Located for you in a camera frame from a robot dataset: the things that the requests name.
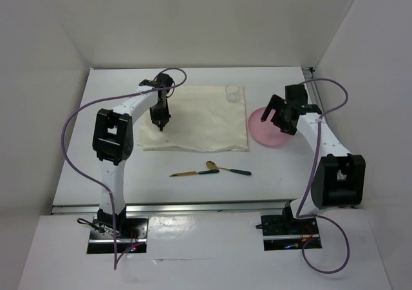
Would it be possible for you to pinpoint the gold knife green handle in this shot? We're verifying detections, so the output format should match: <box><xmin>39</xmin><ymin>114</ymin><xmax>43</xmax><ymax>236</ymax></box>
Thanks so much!
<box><xmin>169</xmin><ymin>169</ymin><xmax>220</xmax><ymax>177</ymax></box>

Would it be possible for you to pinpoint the aluminium front rail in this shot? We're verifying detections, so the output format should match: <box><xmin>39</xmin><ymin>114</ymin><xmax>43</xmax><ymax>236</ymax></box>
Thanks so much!
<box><xmin>51</xmin><ymin>200</ymin><xmax>289</xmax><ymax>215</ymax></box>

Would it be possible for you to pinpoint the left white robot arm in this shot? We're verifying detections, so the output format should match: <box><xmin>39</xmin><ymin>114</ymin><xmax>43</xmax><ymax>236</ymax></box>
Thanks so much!
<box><xmin>92</xmin><ymin>73</ymin><xmax>174</xmax><ymax>238</ymax></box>

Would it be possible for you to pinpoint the clear drinking glass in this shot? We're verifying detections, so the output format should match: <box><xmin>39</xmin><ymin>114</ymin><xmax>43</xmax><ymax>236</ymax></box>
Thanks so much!
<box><xmin>225</xmin><ymin>84</ymin><xmax>240</xmax><ymax>103</ymax></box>

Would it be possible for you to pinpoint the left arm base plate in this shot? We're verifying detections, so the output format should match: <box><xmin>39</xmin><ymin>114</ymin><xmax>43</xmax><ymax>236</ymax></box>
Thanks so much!
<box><xmin>86</xmin><ymin>218</ymin><xmax>149</xmax><ymax>255</ymax></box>

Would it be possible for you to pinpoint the gold spoon green handle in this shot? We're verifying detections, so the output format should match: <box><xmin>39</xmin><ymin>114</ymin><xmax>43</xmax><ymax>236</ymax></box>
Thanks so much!
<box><xmin>206</xmin><ymin>161</ymin><xmax>252</xmax><ymax>176</ymax></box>

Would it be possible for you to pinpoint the cream cloth napkin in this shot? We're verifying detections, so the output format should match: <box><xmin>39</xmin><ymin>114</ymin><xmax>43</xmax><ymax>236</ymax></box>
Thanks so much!
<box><xmin>138</xmin><ymin>84</ymin><xmax>248</xmax><ymax>153</ymax></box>

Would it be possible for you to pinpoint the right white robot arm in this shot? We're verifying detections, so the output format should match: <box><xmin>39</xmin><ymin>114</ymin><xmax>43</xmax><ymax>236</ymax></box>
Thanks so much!
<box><xmin>261</xmin><ymin>83</ymin><xmax>366</xmax><ymax>233</ymax></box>

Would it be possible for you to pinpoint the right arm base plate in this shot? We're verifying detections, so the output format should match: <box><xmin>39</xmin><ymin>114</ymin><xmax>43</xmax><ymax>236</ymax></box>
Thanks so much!
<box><xmin>256</xmin><ymin>215</ymin><xmax>322</xmax><ymax>251</ymax></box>

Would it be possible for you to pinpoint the aluminium rail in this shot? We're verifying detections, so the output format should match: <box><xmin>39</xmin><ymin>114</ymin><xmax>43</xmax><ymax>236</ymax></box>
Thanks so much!
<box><xmin>51</xmin><ymin>200</ymin><xmax>289</xmax><ymax>215</ymax></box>
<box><xmin>302</xmin><ymin>66</ymin><xmax>351</xmax><ymax>200</ymax></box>

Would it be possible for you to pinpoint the pink plate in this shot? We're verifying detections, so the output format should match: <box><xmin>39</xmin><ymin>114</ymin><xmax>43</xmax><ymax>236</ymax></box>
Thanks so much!
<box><xmin>247</xmin><ymin>107</ymin><xmax>292</xmax><ymax>147</ymax></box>

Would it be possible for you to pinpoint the aluminium right side rail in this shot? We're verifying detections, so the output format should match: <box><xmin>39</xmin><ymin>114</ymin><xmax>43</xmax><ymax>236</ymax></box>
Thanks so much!
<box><xmin>302</xmin><ymin>66</ymin><xmax>351</xmax><ymax>200</ymax></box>

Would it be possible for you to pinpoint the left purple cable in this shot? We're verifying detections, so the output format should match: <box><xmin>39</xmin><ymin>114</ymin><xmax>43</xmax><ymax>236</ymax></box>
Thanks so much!
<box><xmin>61</xmin><ymin>67</ymin><xmax>188</xmax><ymax>271</ymax></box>

